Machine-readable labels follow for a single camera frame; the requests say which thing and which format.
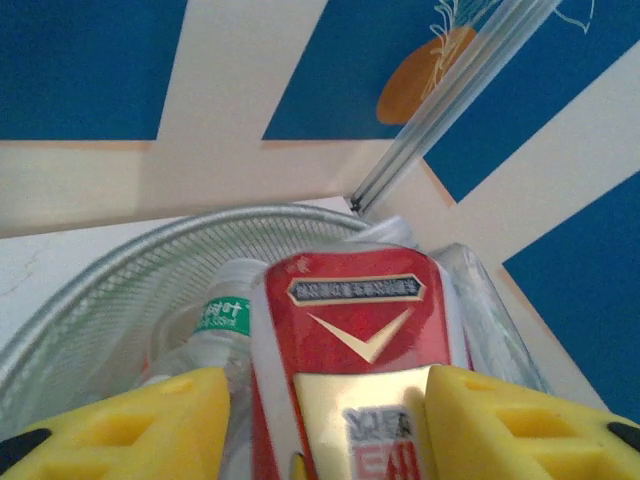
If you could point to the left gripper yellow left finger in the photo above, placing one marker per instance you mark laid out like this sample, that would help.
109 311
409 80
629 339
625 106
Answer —
125 435

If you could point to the red and gold snack packet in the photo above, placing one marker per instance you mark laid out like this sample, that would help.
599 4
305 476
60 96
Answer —
360 310

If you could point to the square clear bottle white label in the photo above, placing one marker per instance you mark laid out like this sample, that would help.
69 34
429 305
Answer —
490 310

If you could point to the clear water bottle green label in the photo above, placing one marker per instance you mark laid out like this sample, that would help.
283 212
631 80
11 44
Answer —
222 315

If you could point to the aluminium frame post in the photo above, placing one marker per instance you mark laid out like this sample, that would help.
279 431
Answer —
450 85

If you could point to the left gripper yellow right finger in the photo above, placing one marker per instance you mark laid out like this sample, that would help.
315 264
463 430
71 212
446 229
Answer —
525 440

